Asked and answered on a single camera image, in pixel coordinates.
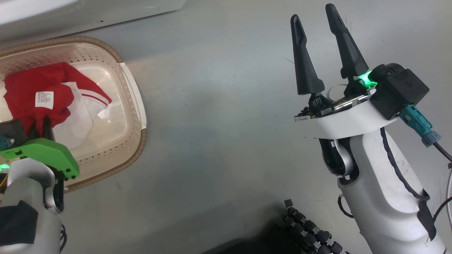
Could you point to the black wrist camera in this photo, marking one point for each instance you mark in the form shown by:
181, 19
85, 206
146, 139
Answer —
14, 130
399, 91

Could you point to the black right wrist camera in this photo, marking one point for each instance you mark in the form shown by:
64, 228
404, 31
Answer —
399, 91

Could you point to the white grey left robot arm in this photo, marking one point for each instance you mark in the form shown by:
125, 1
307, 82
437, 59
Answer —
28, 176

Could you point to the beige perforated laundry basket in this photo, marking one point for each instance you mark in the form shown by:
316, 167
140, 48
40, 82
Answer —
130, 106

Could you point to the small black floor marker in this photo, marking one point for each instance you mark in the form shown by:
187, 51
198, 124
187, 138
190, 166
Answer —
288, 203

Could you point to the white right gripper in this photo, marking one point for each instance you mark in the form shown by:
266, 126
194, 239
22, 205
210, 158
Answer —
346, 121

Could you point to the white washing machine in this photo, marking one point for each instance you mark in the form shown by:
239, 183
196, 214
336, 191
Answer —
70, 14

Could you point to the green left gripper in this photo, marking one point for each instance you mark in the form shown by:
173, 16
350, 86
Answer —
46, 151

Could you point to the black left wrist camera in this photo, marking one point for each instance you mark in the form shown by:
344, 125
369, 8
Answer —
14, 130

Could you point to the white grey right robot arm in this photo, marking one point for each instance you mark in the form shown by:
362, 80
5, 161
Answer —
374, 183

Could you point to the red and white garment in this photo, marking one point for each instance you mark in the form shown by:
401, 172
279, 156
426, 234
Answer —
35, 81

